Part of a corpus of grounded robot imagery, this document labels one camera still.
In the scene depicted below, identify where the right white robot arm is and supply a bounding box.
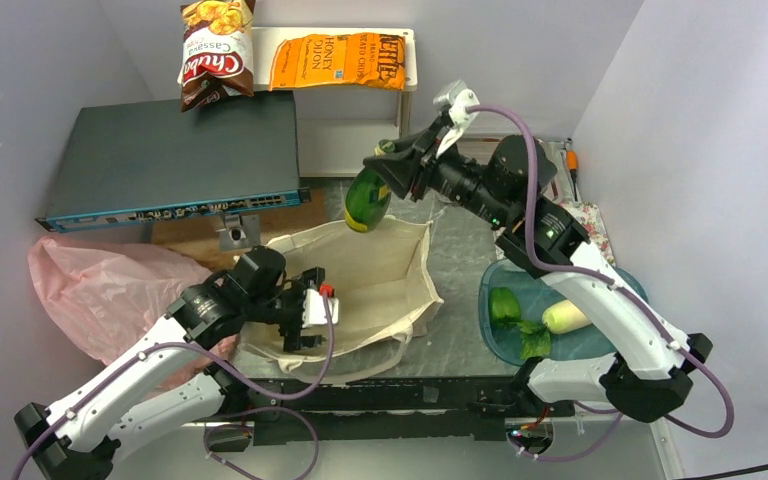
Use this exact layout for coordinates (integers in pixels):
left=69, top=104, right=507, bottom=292
left=363, top=121, right=713, bottom=423

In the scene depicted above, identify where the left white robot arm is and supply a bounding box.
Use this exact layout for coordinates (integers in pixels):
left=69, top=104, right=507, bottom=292
left=13, top=246, right=340, bottom=479

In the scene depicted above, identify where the dark blue network switch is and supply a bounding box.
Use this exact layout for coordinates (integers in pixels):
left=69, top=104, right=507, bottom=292
left=36, top=91, right=311, bottom=233

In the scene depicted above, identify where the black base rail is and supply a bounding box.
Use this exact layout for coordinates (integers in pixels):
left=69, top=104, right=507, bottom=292
left=201, top=375, right=575, bottom=452

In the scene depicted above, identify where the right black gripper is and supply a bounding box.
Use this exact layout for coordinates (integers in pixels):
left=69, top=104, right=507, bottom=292
left=366, top=115, right=513, bottom=227

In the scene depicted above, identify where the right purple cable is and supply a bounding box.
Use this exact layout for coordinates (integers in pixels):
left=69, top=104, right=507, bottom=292
left=466, top=103, right=735, bottom=464

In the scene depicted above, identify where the brown snack packet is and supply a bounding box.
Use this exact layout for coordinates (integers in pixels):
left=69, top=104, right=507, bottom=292
left=177, top=0, right=256, bottom=112

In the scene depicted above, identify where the orange snack packet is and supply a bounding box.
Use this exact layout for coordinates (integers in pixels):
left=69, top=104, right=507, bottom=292
left=269, top=32, right=407, bottom=91

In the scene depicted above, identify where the orange handled screwdriver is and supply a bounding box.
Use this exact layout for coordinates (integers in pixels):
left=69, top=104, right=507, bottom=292
left=566, top=150, right=579, bottom=202

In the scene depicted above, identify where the white radish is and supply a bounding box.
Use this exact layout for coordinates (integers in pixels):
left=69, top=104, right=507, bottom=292
left=541, top=300, right=591, bottom=335

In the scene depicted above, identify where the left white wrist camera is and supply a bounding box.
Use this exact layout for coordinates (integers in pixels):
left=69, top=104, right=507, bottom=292
left=302, top=284, right=339, bottom=329

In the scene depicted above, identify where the white two-tier shelf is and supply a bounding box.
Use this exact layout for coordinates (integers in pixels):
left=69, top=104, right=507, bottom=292
left=251, top=25, right=418, bottom=179

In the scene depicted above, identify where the beige canvas tote bag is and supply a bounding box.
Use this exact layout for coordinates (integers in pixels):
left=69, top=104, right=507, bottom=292
left=242, top=216, right=444, bottom=385

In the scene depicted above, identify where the grey metal bracket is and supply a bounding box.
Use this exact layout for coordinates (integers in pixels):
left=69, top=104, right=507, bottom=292
left=218, top=213, right=261, bottom=252

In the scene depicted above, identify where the floral cloth mat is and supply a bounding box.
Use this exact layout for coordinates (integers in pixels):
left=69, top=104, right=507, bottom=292
left=559, top=200, right=616, bottom=265

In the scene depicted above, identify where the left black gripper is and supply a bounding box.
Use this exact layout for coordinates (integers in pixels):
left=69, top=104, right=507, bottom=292
left=245, top=268, right=327, bottom=349

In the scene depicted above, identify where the teal plastic tray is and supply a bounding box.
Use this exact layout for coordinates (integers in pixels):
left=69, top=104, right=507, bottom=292
left=478, top=260, right=615, bottom=366

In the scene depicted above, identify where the pink plastic grocery bag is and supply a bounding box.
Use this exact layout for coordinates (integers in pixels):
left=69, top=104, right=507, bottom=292
left=27, top=235, right=210, bottom=365

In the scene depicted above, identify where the silver metal tray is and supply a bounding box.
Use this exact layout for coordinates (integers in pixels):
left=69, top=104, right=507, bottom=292
left=431, top=135, right=564, bottom=206

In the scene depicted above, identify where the green pepper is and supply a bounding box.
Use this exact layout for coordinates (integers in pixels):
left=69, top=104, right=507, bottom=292
left=488, top=287, right=522, bottom=328

